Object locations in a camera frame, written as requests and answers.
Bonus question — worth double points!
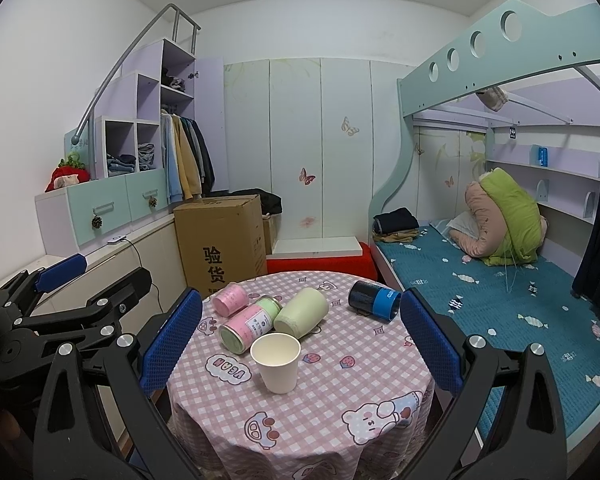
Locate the white paper cup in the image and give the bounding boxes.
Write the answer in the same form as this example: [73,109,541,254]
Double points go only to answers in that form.
[250,333,301,394]

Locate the pink fuzzy cup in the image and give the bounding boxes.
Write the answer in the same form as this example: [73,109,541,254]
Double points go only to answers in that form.
[211,282,249,318]

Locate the pale green fuzzy cup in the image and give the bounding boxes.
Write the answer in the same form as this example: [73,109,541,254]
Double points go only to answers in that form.
[274,287,329,339]

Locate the black blue cylinder cup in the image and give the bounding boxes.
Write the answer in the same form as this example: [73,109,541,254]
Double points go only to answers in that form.
[348,281,401,322]

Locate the teal drawer cabinet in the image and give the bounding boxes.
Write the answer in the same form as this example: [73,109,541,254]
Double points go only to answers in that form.
[34,169,168,257]

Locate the cream low cabinet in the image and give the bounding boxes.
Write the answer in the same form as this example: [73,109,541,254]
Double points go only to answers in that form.
[0,219,186,470]

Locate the red strawberry plush toy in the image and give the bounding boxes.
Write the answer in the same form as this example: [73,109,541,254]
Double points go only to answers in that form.
[45,152,91,192]

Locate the teal patterned bed mattress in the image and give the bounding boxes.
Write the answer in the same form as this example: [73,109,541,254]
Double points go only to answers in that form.
[375,226,600,448]

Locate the brown cardboard box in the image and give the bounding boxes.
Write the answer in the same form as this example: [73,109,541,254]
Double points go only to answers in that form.
[173,195,266,298]

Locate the pink green lidded jar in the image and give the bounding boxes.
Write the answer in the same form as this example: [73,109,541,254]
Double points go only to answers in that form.
[219,296,282,356]

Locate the purple stair shelf unit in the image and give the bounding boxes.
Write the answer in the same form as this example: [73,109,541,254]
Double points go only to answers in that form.
[92,38,230,191]

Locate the hanging clothes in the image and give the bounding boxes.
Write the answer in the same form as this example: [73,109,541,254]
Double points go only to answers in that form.
[160,110,215,204]

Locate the pink checkered tablecloth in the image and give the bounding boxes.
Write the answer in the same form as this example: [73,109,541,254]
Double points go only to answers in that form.
[168,271,434,479]

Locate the green pink plush pillow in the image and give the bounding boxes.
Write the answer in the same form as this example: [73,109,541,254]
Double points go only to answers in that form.
[446,168,547,266]

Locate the red storage bench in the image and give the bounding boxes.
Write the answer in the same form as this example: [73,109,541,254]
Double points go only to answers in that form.
[266,236,378,281]

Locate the folded dark clothes pile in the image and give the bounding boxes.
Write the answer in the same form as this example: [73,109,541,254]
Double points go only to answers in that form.
[372,207,419,243]

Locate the white butterfly wardrobe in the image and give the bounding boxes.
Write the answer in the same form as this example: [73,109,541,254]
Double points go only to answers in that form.
[224,58,411,240]

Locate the blue box on shelf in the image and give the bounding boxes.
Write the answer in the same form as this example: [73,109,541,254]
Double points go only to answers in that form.
[536,146,548,167]

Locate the metal stair handrail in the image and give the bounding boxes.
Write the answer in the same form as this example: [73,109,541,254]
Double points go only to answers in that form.
[70,2,202,146]

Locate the black power cable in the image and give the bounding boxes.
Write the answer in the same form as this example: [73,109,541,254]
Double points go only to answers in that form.
[122,236,164,319]

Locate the teal bunk bed frame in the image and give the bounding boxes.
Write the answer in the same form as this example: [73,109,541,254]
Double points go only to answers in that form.
[370,0,600,317]

